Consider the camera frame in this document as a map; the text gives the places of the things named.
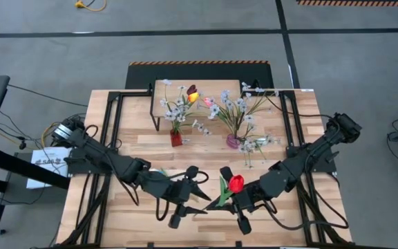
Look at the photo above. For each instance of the hazard stripe floor tape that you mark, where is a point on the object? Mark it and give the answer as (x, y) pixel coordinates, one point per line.
(358, 2)

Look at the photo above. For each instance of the yellow orange artificial tulip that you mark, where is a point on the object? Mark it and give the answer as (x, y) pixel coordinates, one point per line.
(193, 97)

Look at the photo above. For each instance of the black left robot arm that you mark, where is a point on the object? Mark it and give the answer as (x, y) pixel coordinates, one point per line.
(92, 150)

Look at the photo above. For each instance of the bright red artificial tulip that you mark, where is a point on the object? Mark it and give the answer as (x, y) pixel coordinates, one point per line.
(236, 184)

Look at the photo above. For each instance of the pink artificial tulip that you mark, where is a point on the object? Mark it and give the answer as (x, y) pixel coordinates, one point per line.
(208, 101)

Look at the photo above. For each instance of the white printed paper sheet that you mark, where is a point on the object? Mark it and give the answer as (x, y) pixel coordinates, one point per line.
(43, 155)

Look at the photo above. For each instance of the wooden shelf black metal frame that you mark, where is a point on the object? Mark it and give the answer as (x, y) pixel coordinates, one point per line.
(206, 84)

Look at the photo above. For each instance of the pink ribbed glass vase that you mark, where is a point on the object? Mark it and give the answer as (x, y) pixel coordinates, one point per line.
(232, 142)

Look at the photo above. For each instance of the white veined artificial flower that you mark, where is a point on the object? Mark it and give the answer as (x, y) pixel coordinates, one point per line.
(200, 128)

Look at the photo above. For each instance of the black table clamp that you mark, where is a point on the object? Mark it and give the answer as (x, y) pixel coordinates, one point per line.
(238, 244)
(150, 245)

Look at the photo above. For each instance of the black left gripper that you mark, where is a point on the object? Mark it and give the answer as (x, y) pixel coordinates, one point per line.
(173, 192)

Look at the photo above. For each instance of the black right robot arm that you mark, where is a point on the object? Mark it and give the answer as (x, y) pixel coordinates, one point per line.
(340, 129)

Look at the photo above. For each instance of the red ribbed glass vase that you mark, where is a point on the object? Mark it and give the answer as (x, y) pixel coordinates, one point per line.
(175, 139)

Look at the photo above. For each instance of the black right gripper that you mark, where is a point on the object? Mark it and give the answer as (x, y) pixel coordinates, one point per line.
(251, 198)

